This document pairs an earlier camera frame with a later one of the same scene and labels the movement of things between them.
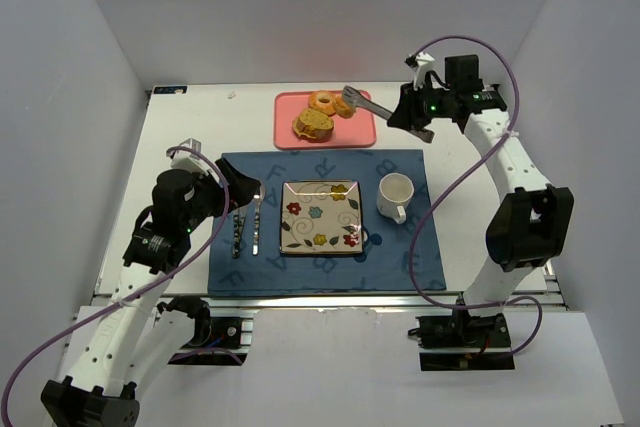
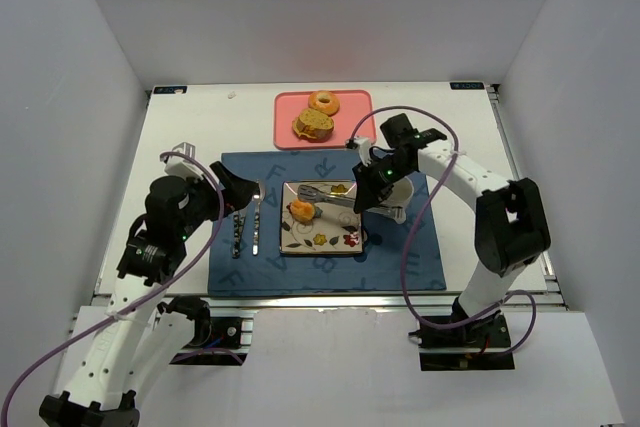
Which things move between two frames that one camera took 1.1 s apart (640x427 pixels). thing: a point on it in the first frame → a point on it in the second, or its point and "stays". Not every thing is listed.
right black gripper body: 409,111 → 367,187
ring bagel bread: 323,101 stays
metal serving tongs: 353,97 → 314,195
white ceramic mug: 395,192 stays
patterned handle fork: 238,224 stays
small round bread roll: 340,107 → 302,212
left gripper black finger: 240,188 stays
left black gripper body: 223,186 stays
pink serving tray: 354,133 stays
